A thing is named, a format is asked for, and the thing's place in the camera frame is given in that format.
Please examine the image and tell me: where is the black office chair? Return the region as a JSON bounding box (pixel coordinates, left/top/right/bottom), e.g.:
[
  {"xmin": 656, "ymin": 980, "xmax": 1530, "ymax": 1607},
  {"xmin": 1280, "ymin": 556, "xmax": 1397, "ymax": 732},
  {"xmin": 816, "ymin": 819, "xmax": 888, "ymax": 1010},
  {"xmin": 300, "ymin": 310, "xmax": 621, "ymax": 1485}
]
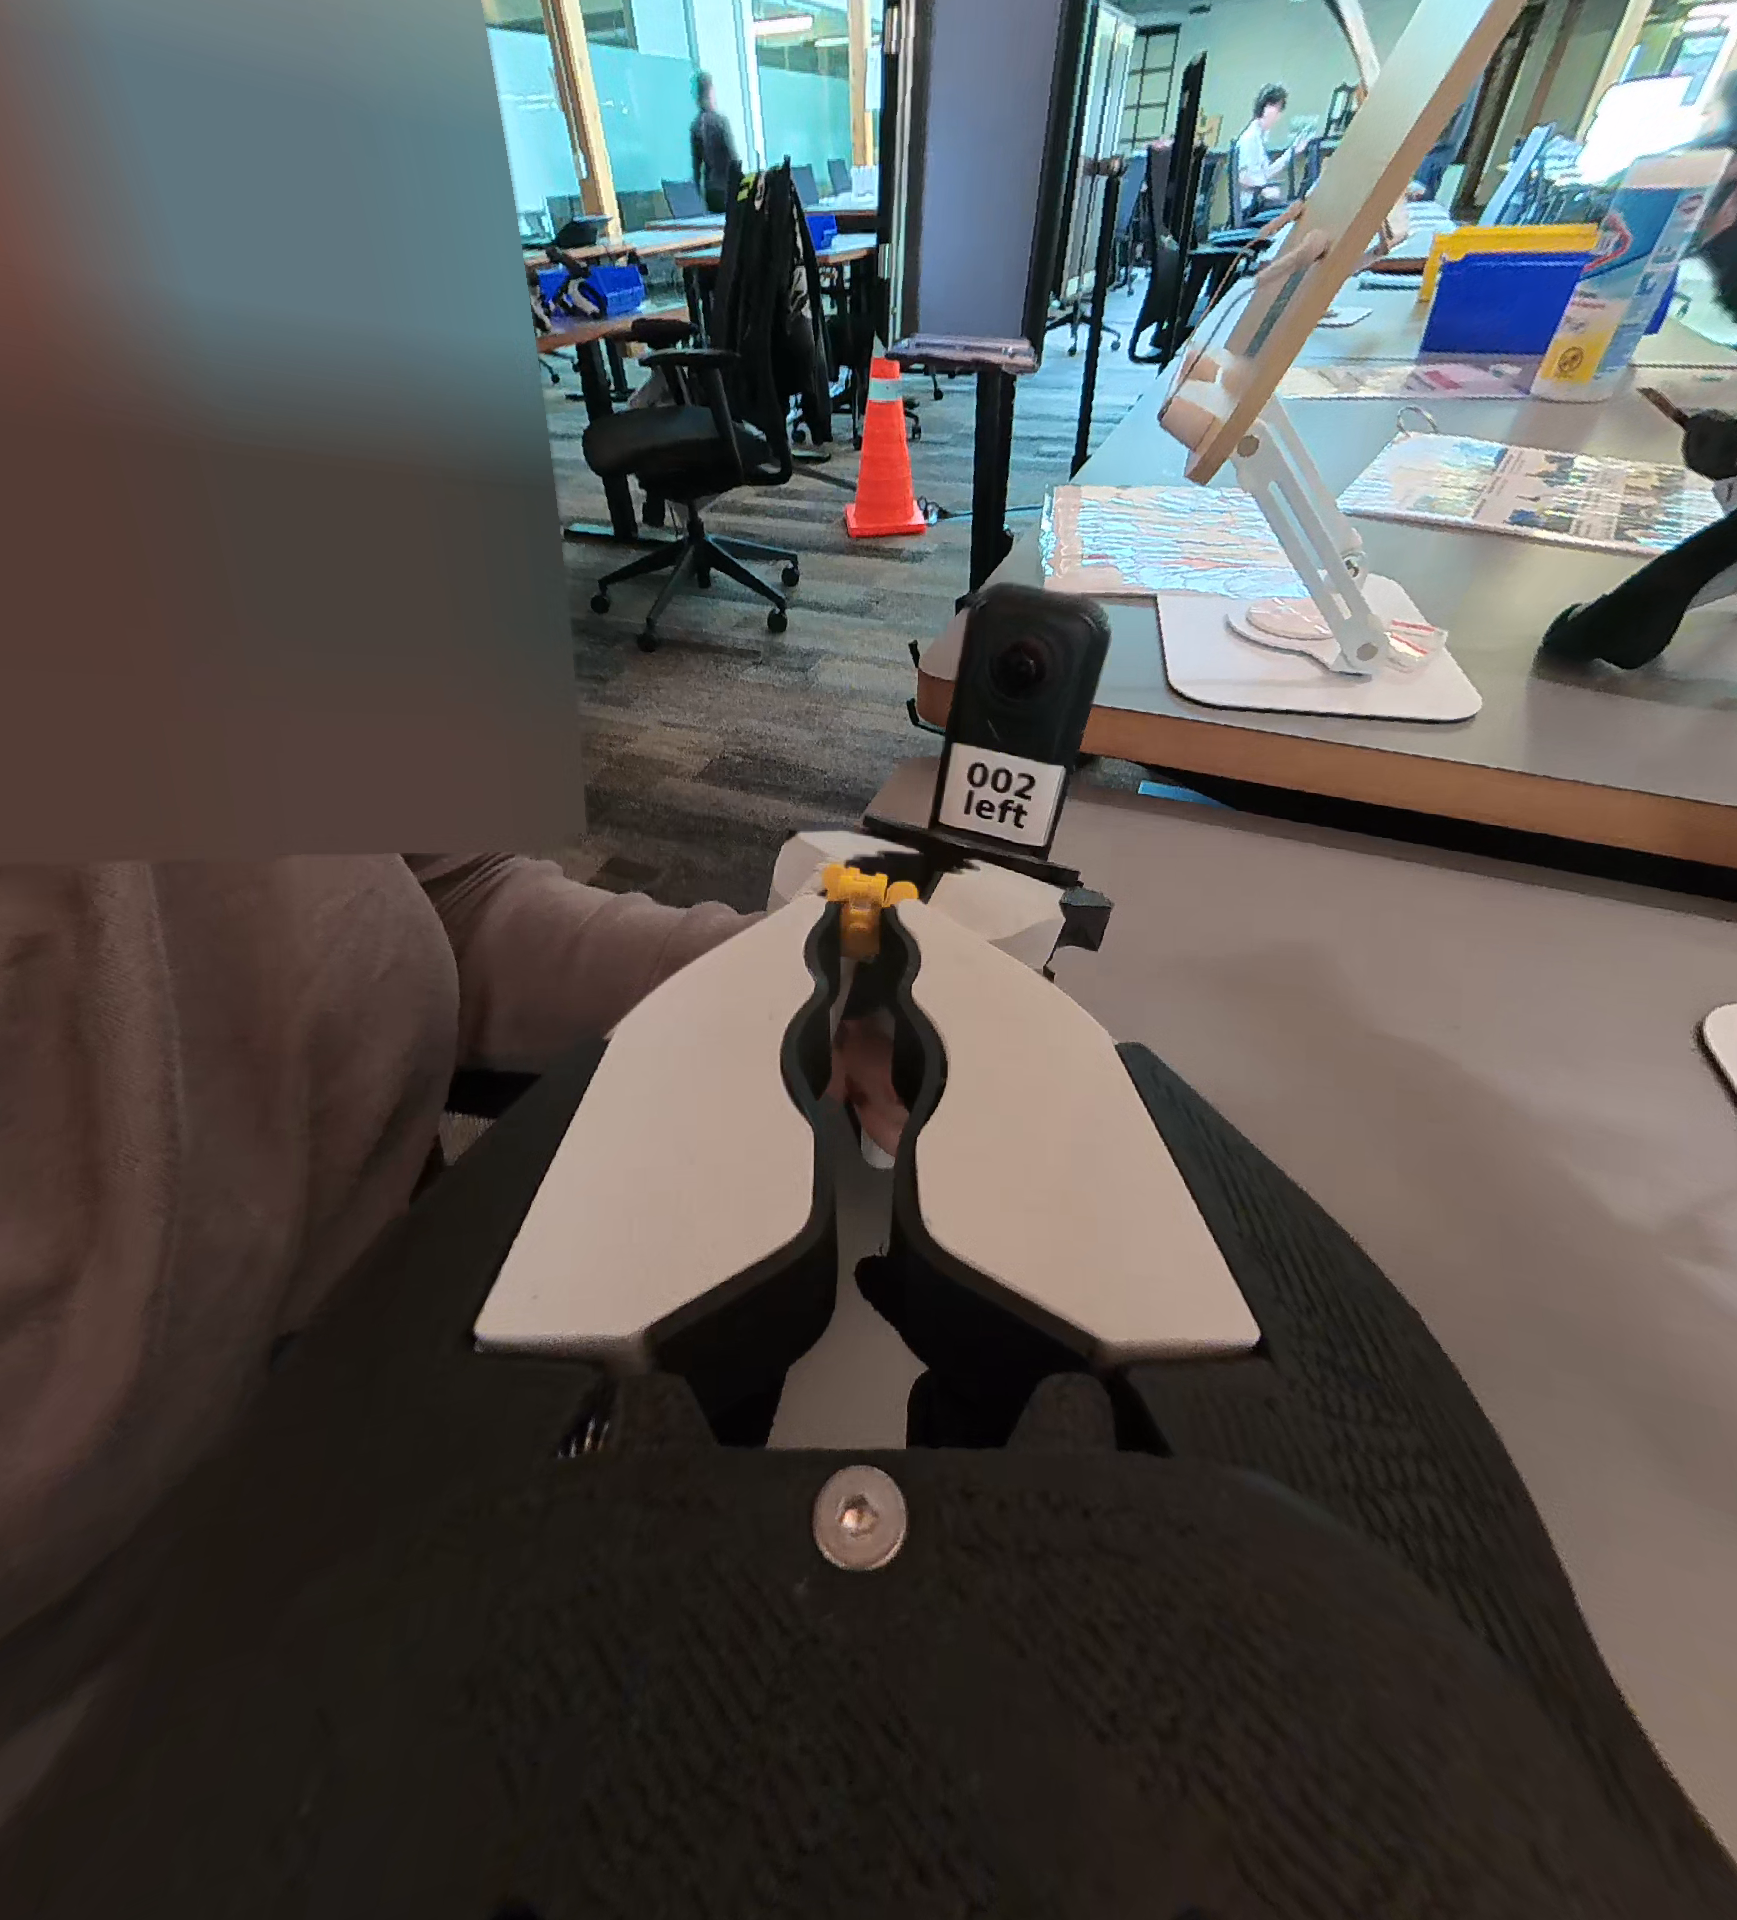
[{"xmin": 580, "ymin": 314, "xmax": 805, "ymax": 650}]

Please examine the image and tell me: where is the white lamp stand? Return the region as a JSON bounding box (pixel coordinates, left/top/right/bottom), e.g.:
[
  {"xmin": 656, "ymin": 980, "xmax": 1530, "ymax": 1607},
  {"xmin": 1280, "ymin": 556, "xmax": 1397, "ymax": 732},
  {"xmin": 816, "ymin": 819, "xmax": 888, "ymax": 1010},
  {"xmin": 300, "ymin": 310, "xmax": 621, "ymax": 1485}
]
[{"xmin": 1182, "ymin": 0, "xmax": 1533, "ymax": 486}]

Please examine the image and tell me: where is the black jacket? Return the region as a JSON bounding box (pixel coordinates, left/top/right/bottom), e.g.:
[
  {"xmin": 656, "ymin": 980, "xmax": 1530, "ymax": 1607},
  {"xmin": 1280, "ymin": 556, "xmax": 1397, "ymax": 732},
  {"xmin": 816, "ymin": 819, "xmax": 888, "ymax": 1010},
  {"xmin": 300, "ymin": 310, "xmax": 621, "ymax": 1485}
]
[{"xmin": 711, "ymin": 157, "xmax": 837, "ymax": 452}]

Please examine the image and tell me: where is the yellow plastic bin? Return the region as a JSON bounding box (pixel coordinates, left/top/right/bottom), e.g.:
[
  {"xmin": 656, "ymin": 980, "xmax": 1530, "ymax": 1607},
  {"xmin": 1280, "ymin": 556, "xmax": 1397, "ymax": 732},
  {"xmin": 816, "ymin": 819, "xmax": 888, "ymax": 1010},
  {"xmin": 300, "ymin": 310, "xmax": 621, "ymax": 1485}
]
[{"xmin": 1423, "ymin": 222, "xmax": 1613, "ymax": 302}]

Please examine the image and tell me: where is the black and white tool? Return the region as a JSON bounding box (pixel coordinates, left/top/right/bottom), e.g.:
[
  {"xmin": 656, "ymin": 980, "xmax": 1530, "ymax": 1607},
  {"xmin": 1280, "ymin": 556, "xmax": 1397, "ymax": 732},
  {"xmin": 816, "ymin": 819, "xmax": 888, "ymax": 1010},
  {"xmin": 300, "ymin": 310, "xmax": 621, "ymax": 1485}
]
[{"xmin": 1541, "ymin": 409, "xmax": 1737, "ymax": 681}]

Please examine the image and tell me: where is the white tablet stand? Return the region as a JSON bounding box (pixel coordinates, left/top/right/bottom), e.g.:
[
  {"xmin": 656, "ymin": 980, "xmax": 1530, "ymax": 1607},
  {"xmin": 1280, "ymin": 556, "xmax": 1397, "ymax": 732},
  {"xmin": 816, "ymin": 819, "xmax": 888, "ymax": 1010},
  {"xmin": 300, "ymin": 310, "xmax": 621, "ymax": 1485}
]
[{"xmin": 1157, "ymin": 392, "xmax": 1485, "ymax": 727}]

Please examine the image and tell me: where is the black stand with tray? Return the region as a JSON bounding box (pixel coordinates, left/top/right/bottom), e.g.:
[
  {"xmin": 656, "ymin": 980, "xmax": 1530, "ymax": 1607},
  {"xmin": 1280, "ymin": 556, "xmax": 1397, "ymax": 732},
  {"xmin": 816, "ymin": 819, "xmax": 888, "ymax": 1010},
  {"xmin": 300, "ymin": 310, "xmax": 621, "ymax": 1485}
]
[{"xmin": 887, "ymin": 332, "xmax": 1039, "ymax": 602}]

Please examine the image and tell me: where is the grey partition panel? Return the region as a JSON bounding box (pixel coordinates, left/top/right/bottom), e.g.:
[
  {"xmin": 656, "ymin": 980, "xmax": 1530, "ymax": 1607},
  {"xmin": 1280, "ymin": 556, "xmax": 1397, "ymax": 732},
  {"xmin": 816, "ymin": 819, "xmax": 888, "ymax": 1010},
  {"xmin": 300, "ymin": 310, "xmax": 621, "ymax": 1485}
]
[{"xmin": 891, "ymin": 0, "xmax": 1095, "ymax": 351}]

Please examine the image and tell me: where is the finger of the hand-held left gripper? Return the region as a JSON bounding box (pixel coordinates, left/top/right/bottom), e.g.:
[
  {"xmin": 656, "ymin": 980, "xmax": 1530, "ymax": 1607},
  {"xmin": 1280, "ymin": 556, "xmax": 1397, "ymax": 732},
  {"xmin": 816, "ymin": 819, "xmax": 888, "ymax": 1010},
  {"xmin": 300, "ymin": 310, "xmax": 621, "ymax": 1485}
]
[
  {"xmin": 910, "ymin": 866, "xmax": 1069, "ymax": 989},
  {"xmin": 768, "ymin": 824, "xmax": 870, "ymax": 913}
]

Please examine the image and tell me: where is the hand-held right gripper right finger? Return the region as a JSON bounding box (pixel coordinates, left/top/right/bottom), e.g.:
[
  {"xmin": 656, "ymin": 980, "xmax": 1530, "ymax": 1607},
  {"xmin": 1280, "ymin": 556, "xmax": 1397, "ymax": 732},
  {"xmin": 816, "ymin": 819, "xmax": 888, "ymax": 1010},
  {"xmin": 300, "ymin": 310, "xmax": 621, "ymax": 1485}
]
[{"xmin": 887, "ymin": 897, "xmax": 1265, "ymax": 1374}]

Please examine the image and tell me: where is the grey desk with wooden edge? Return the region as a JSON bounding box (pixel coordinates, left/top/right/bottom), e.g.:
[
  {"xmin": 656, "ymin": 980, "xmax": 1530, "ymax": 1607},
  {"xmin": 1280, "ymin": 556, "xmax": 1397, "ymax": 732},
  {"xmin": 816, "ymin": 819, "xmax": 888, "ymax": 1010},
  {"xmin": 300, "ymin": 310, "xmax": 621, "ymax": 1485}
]
[{"xmin": 917, "ymin": 301, "xmax": 1737, "ymax": 894}]

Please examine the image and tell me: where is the silver padded bag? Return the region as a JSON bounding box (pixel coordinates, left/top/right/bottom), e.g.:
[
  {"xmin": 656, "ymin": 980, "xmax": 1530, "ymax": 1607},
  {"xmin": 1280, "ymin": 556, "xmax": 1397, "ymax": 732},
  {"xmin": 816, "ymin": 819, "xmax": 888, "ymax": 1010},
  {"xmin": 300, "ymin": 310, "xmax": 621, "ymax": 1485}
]
[{"xmin": 1041, "ymin": 482, "xmax": 1266, "ymax": 601}]

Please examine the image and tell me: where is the person's left forearm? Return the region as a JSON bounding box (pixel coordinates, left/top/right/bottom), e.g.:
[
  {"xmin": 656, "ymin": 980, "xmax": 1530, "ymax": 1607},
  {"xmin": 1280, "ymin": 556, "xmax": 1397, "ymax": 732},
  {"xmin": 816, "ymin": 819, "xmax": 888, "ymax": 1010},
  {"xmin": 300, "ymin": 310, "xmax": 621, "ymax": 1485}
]
[{"xmin": 402, "ymin": 853, "xmax": 781, "ymax": 1071}]

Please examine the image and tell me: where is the ring-bound printed booklet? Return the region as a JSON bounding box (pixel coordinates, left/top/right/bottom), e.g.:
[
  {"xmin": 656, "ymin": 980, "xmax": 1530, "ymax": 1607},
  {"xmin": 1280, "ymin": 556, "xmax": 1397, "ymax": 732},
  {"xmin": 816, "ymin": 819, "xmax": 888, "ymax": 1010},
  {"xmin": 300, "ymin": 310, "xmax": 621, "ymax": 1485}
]
[{"xmin": 1337, "ymin": 433, "xmax": 1728, "ymax": 560}]

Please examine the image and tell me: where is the person's left hand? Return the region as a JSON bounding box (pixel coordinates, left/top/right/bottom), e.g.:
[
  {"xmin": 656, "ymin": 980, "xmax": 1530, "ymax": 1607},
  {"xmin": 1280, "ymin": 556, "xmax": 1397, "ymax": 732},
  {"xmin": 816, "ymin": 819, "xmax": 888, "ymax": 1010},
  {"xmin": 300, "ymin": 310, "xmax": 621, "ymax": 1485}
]
[{"xmin": 830, "ymin": 1002, "xmax": 912, "ymax": 1154}]

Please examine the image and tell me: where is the blue plastic bin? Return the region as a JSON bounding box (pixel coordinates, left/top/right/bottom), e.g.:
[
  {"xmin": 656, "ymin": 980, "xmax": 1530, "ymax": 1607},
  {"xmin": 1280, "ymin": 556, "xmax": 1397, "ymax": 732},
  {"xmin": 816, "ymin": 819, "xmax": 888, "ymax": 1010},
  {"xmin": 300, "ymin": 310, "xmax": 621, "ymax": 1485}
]
[
  {"xmin": 1419, "ymin": 246, "xmax": 1603, "ymax": 359},
  {"xmin": 531, "ymin": 262, "xmax": 648, "ymax": 321}
]

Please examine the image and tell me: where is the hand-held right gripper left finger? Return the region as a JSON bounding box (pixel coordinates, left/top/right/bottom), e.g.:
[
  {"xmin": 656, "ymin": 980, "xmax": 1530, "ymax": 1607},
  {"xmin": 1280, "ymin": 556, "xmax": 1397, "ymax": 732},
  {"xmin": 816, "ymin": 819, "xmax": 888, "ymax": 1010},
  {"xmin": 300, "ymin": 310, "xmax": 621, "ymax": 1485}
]
[{"xmin": 472, "ymin": 897, "xmax": 833, "ymax": 1370}]

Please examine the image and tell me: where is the orange traffic cone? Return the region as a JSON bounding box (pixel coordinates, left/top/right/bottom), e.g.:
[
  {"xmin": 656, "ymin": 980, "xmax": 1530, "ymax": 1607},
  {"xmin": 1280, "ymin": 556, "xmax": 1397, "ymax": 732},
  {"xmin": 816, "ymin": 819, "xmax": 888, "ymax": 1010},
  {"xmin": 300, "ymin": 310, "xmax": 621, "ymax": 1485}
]
[{"xmin": 844, "ymin": 357, "xmax": 932, "ymax": 541}]

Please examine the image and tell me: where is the small yellow toy brick assembly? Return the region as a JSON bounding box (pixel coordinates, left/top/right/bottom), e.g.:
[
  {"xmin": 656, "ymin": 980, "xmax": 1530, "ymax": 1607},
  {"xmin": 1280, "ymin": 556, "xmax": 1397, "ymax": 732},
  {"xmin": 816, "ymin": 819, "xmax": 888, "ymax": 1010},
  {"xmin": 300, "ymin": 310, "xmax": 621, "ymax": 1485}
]
[{"xmin": 821, "ymin": 858, "xmax": 914, "ymax": 966}]

